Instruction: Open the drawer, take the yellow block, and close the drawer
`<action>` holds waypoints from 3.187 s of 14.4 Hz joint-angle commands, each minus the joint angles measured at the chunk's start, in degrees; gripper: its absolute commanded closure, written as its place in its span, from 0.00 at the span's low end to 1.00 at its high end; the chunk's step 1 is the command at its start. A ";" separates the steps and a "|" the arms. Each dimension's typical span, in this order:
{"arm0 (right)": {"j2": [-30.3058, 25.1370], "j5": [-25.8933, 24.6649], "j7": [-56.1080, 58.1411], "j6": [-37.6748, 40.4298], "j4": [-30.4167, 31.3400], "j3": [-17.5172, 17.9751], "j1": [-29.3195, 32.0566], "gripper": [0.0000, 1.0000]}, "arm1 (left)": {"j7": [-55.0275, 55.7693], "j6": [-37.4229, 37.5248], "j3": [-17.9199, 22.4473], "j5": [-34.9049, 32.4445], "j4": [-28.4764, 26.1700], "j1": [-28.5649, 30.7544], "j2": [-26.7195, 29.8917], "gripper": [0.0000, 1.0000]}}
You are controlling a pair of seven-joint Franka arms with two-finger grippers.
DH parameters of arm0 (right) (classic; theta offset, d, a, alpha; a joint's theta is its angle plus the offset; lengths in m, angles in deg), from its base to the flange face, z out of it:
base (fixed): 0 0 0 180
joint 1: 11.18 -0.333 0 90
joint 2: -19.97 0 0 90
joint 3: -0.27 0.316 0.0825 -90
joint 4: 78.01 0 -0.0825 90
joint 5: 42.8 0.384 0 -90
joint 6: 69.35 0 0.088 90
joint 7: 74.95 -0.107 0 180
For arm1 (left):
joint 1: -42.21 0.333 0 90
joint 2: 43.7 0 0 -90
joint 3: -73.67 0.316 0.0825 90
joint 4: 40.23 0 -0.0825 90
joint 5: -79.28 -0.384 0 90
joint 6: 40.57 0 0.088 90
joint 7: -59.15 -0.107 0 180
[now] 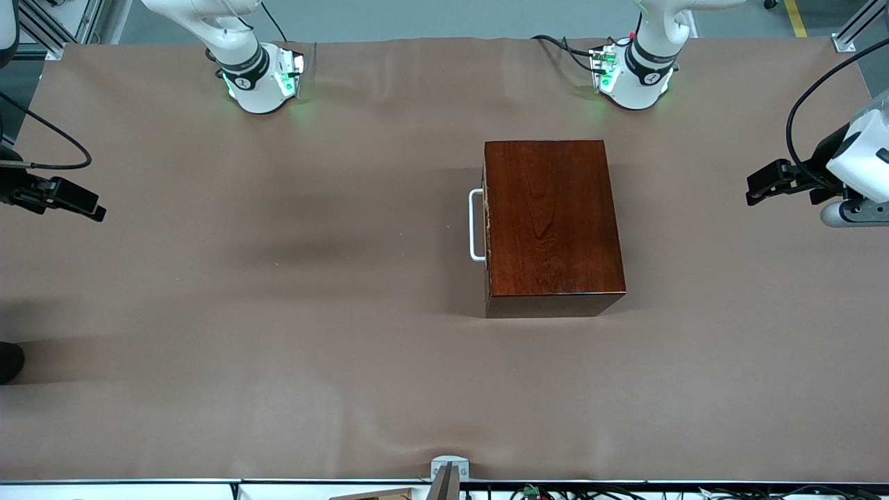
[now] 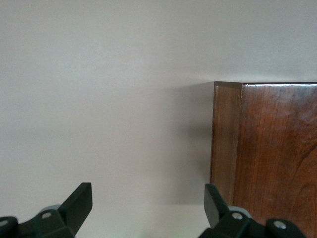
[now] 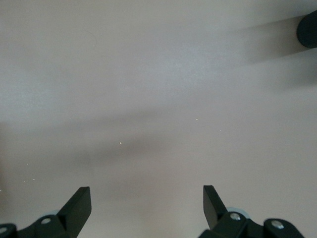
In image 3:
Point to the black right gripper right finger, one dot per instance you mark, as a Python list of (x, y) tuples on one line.
[(215, 218)]

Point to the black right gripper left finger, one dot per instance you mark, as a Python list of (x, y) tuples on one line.
[(71, 218)]

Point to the black round object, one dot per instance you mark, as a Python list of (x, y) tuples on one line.
[(308, 28)]

